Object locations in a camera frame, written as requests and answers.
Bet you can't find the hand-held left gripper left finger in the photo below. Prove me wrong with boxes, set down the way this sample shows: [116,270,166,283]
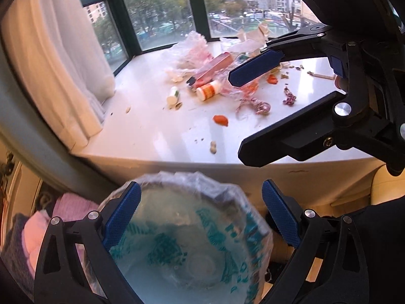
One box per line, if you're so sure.
[33,181,143,304]

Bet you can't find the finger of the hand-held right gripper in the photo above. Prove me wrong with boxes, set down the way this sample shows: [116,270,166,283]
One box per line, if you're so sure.
[238,91,355,168]
[228,24,349,87]

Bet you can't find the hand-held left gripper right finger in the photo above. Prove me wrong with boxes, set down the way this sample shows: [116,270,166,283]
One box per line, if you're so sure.
[262,179,371,304]

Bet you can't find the white bottle with orange label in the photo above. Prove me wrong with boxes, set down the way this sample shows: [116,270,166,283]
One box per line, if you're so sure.
[196,80,222,102]

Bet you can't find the trash bin with plastic bag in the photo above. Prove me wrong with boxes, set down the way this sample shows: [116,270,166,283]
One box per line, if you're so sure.
[95,171,274,304]

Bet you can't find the crumpled white paper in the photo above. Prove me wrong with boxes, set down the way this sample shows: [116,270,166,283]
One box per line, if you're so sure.
[237,22,270,43]

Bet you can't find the scattered nut shells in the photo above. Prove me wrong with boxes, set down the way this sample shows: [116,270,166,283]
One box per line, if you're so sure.
[279,63,306,80]

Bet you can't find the pink cardboard box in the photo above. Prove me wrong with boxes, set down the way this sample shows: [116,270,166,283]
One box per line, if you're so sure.
[187,52,235,91]

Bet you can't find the white paper stick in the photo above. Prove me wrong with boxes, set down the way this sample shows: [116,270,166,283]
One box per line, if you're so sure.
[308,71,337,80]

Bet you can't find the red stained clear plastic bag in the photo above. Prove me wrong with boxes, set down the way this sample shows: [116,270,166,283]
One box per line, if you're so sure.
[161,31,211,72]

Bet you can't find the beige shell scrap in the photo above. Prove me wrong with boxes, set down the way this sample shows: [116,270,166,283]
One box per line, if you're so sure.
[167,69,186,83]

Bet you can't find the small white green label bottle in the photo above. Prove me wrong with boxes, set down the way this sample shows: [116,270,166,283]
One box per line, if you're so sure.
[167,86,180,108]

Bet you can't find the pale pink cloth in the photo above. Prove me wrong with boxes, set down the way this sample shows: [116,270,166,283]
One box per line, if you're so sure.
[24,211,53,273]

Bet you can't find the cream cushioned seat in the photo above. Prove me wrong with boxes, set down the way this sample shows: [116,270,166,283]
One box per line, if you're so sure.
[370,167,405,206]

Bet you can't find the dark grey cloth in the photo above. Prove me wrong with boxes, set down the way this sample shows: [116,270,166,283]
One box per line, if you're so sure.
[0,214,35,292]

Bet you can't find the white curtain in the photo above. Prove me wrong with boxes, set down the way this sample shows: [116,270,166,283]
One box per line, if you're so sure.
[2,0,117,151]

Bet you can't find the small red white string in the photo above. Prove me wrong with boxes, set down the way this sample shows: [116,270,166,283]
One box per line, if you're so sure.
[282,86,297,106]

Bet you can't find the large red white string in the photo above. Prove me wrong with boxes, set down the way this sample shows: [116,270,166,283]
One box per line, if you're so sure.
[236,97,271,118]

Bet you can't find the dark window frame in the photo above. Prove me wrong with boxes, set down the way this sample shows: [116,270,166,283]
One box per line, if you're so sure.
[77,0,317,77]

